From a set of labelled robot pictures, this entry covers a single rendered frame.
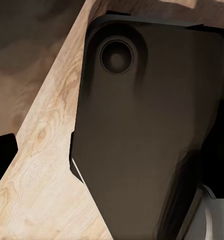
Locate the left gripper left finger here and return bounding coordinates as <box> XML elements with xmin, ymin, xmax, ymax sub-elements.
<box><xmin>0</xmin><ymin>133</ymin><xmax>18</xmax><ymax>181</ymax></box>

